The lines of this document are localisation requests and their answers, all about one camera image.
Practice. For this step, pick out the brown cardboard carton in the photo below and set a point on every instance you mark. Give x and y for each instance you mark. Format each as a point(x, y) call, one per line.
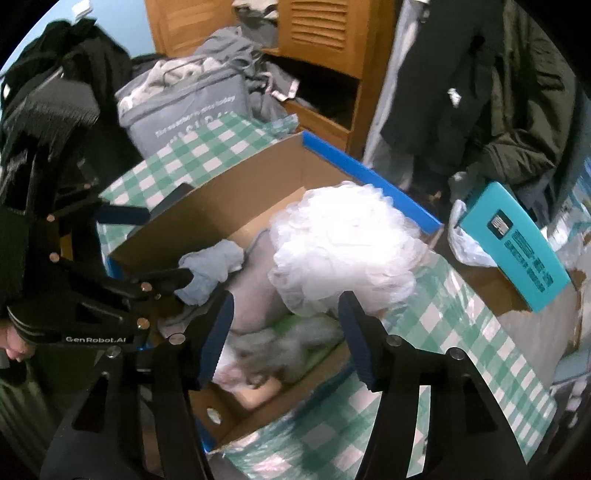
point(503, 290)

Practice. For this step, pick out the clear plastic bags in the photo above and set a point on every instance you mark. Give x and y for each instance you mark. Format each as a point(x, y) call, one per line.
point(570, 240)

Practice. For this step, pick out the pale grey garment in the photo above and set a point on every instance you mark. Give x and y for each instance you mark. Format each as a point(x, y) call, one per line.
point(157, 78)

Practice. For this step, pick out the person's left hand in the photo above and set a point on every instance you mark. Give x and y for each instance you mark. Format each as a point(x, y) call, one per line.
point(11, 344)

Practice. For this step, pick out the black padded jacket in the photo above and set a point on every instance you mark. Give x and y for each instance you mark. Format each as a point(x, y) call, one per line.
point(92, 60)

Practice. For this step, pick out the grey hoodie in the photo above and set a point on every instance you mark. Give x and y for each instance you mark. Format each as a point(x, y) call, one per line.
point(231, 46)

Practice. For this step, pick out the wooden louvred cabinet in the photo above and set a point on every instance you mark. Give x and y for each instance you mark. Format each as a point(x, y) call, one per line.
point(314, 27)

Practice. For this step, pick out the white mesh bath puff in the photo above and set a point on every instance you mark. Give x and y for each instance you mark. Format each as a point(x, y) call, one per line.
point(341, 244)

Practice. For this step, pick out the grey printed tote bag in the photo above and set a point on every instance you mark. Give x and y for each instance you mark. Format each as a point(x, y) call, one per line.
point(184, 120)

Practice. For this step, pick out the green checked tablecloth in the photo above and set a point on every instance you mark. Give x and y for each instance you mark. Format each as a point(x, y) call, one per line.
point(452, 332)

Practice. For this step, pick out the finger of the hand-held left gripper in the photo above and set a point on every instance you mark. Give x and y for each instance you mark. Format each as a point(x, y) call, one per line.
point(122, 216)
point(171, 279)

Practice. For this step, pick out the olive hanging jacket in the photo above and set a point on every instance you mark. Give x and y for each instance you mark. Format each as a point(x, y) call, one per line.
point(531, 92)

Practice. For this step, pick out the grey fluffy plush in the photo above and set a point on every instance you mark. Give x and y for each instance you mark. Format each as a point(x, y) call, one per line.
point(286, 350)

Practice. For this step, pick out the light blue cloth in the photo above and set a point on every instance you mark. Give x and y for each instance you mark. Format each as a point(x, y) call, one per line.
point(212, 267)

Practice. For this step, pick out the black hanging jacket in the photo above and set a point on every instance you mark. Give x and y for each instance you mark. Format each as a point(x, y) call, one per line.
point(434, 92)

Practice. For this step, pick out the white garment cover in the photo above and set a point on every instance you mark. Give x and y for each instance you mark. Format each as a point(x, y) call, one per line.
point(383, 115)

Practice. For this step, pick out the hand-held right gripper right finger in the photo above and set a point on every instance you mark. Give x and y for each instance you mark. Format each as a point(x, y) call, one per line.
point(358, 341)

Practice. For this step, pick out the pink soft pad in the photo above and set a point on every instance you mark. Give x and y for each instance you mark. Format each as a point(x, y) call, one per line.
point(254, 394)

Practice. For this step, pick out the blue-rimmed cardboard box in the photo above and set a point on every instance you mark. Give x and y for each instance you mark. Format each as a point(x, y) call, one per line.
point(240, 203)

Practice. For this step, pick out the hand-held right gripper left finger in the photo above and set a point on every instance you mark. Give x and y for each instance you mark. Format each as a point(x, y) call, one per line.
point(217, 337)

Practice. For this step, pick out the teal box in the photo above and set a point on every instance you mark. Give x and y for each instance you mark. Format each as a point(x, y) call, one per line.
point(517, 249)

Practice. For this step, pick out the white plastic bag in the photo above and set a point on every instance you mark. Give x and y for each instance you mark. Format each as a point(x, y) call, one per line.
point(466, 244)

